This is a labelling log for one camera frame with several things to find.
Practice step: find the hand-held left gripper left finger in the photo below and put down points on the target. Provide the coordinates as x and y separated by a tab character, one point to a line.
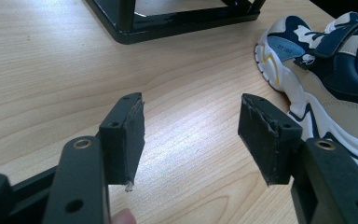
118	149

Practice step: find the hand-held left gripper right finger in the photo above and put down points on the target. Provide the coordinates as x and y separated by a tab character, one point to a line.
270	146

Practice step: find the navy and white sneaker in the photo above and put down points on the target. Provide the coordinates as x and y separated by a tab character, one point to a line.
338	109

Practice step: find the red and black shoe rack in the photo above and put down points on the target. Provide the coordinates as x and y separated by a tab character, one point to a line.
167	26

